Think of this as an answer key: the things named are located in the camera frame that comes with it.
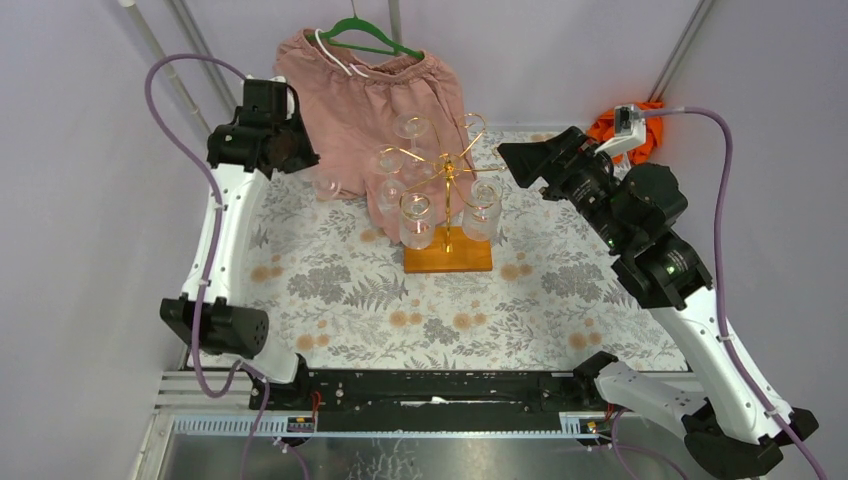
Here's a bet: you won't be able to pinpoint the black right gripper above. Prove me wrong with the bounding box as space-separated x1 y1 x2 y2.
497 126 631 253

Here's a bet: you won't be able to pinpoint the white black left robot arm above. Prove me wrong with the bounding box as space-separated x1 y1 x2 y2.
160 76 319 411

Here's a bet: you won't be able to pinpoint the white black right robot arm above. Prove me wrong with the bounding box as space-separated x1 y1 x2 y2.
498 126 818 479

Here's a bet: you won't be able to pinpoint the orange wooden rack base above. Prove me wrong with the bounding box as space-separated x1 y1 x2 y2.
403 227 493 274

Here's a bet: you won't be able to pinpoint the orange cloth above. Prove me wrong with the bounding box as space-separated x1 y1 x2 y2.
587 109 664 165

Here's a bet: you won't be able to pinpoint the pink shorts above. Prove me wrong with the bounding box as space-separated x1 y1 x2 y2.
273 29 469 243

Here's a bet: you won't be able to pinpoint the green clothes hanger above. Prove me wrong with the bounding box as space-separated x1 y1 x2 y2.
313 16 425 60

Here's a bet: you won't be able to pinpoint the floral table mat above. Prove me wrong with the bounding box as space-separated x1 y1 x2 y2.
242 173 686 371

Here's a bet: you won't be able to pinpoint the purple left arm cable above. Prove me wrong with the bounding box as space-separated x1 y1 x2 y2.
144 54 273 480

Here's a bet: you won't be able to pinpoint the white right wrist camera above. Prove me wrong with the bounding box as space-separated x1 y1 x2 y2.
595 104 647 158

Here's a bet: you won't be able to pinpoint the gold wire glass rack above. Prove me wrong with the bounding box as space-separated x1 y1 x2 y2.
396 113 491 229

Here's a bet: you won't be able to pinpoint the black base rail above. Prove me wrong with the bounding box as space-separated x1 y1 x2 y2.
249 366 613 434

